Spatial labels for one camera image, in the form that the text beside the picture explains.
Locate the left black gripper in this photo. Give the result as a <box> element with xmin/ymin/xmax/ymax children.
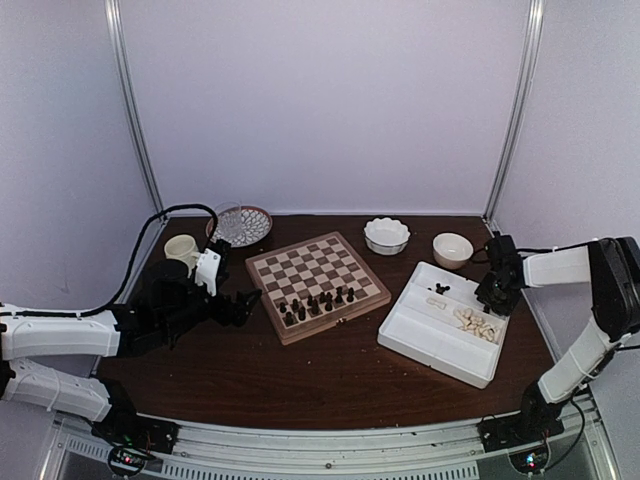
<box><xmin>159</xmin><ymin>274</ymin><xmax>261</xmax><ymax>338</ymax></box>

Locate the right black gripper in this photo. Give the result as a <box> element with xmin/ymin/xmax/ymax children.
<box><xmin>475</xmin><ymin>271</ymin><xmax>522</xmax><ymax>316</ymax></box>

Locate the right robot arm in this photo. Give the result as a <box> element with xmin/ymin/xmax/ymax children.
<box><xmin>474</xmin><ymin>235</ymin><xmax>639</xmax><ymax>442</ymax></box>

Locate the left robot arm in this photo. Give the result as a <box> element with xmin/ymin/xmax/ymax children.
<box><xmin>1</xmin><ymin>260</ymin><xmax>262</xmax><ymax>444</ymax></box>

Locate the light chess pieces pile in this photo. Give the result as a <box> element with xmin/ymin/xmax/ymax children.
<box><xmin>453</xmin><ymin>308</ymin><xmax>501</xmax><ymax>344</ymax></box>

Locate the dark chess pieces pile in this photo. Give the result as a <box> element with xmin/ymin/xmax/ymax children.
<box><xmin>435</xmin><ymin>283</ymin><xmax>451</xmax><ymax>295</ymax></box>

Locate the white chess piece lone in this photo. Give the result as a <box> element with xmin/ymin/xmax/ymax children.
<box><xmin>426</xmin><ymin>298</ymin><xmax>447</xmax><ymax>310</ymax></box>

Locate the wooden chess board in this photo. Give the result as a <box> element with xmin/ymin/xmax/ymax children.
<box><xmin>245</xmin><ymin>231</ymin><xmax>391</xmax><ymax>345</ymax></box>

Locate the cream round bowl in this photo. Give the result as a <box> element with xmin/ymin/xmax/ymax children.
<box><xmin>432</xmin><ymin>232</ymin><xmax>474</xmax><ymax>270</ymax></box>

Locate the white foam tray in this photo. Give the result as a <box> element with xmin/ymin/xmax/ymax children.
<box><xmin>377</xmin><ymin>261</ymin><xmax>509</xmax><ymax>389</ymax></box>

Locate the patterned ceramic plate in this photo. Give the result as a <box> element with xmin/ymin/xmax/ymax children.
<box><xmin>211</xmin><ymin>206</ymin><xmax>273</xmax><ymax>248</ymax></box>

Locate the cream ribbed mug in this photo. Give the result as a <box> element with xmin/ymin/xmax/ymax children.
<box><xmin>164</xmin><ymin>234</ymin><xmax>200</xmax><ymax>270</ymax></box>

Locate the clear drinking glass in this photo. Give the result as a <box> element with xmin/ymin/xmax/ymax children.
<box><xmin>215</xmin><ymin>201</ymin><xmax>242</xmax><ymax>241</ymax></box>

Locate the white fluted bowl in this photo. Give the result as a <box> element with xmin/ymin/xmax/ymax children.
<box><xmin>364</xmin><ymin>217</ymin><xmax>411</xmax><ymax>256</ymax></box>

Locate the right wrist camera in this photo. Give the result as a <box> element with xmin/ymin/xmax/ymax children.
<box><xmin>484</xmin><ymin>234</ymin><xmax>517</xmax><ymax>268</ymax></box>

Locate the left black cable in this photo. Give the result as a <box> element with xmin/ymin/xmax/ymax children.
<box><xmin>0</xmin><ymin>203</ymin><xmax>221</xmax><ymax>319</ymax></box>

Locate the black cable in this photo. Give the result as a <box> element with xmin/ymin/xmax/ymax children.
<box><xmin>0</xmin><ymin>203</ymin><xmax>221</xmax><ymax>319</ymax></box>
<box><xmin>539</xmin><ymin>339</ymin><xmax>640</xmax><ymax>451</ymax></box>

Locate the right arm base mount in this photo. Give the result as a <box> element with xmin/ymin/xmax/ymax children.
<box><xmin>477</xmin><ymin>414</ymin><xmax>564</xmax><ymax>476</ymax></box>

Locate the right black cable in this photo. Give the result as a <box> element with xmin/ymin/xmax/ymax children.
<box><xmin>539</xmin><ymin>339</ymin><xmax>640</xmax><ymax>451</ymax></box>

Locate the front aluminium rail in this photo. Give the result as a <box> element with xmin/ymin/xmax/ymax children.
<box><xmin>35</xmin><ymin>400</ymin><xmax>622</xmax><ymax>479</ymax></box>

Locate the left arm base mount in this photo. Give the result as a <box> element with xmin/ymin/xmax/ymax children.
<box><xmin>86</xmin><ymin>416</ymin><xmax>180</xmax><ymax>478</ymax></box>

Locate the left aluminium frame post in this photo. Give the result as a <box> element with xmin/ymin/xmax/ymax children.
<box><xmin>104</xmin><ymin>0</ymin><xmax>164</xmax><ymax>212</ymax></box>

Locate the aluminium frame post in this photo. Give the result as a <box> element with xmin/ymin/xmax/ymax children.
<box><xmin>483</xmin><ymin>0</ymin><xmax>546</xmax><ymax>230</ymax></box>
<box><xmin>104</xmin><ymin>0</ymin><xmax>164</xmax><ymax>212</ymax></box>

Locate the right aluminium frame post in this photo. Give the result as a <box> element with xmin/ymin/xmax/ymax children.
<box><xmin>483</xmin><ymin>0</ymin><xmax>546</xmax><ymax>230</ymax></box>

